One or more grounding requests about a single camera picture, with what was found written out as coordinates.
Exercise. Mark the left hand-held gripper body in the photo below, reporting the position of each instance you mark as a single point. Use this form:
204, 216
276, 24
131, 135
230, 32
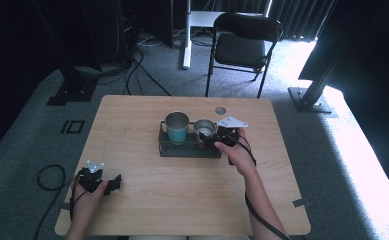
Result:
90, 178

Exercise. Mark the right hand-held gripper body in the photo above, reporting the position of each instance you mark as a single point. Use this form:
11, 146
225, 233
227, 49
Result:
228, 133

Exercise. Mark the brown metal cup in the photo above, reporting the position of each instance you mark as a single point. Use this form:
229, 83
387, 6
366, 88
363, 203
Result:
204, 128

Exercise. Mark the teal metal cup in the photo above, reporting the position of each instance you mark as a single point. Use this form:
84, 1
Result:
177, 130

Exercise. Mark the person's right hand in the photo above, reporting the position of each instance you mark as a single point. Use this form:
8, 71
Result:
238, 156

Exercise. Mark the person's left hand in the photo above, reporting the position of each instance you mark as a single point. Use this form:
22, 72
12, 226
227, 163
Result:
85, 203

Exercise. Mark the grey round table grommet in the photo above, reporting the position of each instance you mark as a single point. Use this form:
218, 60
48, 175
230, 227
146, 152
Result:
220, 110

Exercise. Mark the black tape floor marking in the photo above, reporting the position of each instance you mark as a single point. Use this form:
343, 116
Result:
72, 127

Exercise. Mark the black folding chair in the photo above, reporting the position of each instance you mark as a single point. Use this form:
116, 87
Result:
240, 50

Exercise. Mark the black metal stand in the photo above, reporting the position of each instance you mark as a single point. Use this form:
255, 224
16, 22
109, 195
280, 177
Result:
73, 90
310, 100

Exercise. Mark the dark curtain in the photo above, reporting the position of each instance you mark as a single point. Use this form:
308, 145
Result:
298, 16

